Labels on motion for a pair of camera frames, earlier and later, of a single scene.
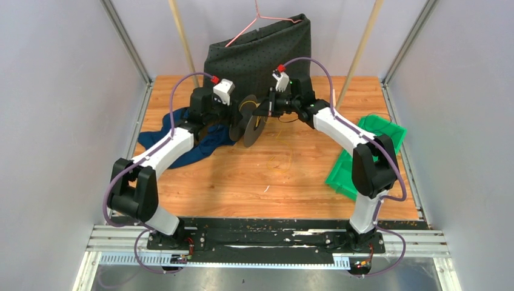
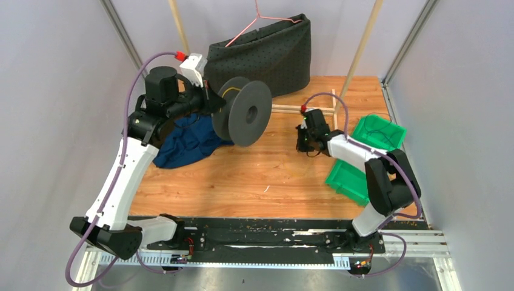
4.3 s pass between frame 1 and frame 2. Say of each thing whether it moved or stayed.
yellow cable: moved
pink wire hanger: stayed
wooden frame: stayed
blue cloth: stayed
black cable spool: moved
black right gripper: moved
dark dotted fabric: stayed
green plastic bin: stayed
